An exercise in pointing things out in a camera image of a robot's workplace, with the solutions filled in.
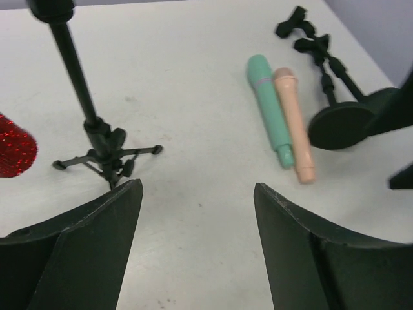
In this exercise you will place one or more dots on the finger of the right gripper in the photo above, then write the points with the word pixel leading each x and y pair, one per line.
pixel 392 109

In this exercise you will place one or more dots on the black round-base stand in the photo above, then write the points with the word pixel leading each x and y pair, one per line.
pixel 317 47
pixel 337 131

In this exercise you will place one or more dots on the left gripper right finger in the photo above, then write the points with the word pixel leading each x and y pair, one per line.
pixel 313 263

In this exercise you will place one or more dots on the red glitter microphone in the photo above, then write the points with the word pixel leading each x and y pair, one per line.
pixel 18 149

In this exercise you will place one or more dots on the black round-base stand front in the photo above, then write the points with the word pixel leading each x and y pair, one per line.
pixel 337 131

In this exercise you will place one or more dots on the peach toy microphone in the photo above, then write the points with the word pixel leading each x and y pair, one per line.
pixel 285 83

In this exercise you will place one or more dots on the mint green toy microphone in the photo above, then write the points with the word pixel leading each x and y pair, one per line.
pixel 259 75

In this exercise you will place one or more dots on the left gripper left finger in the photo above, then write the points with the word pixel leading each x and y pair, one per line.
pixel 76 260

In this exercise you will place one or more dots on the black tripod microphone stand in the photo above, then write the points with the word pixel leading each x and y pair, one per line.
pixel 107 157

